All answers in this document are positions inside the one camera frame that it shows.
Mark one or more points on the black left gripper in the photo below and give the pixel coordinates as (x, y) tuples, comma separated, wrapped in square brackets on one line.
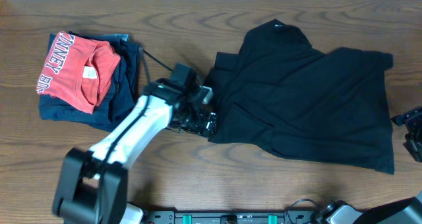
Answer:
[(211, 125)]

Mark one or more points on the navy folded garment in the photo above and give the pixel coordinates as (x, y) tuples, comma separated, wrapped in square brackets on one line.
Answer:
[(118, 102)]

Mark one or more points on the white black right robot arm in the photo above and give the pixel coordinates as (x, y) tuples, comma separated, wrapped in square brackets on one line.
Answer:
[(406, 211)]

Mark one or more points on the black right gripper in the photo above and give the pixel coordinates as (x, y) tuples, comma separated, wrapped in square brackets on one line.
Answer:
[(412, 140)]

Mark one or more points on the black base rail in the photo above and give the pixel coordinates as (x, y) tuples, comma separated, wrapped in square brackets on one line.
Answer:
[(231, 217)]

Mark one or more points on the folded blue jeans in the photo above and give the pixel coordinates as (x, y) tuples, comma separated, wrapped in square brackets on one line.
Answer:
[(113, 37)]

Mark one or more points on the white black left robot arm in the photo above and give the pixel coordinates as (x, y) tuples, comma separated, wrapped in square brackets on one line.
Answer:
[(93, 184)]

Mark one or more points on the red folded t-shirt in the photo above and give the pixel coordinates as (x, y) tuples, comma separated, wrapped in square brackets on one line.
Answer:
[(78, 71)]

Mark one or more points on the black t-shirt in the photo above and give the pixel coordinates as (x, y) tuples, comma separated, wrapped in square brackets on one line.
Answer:
[(293, 101)]

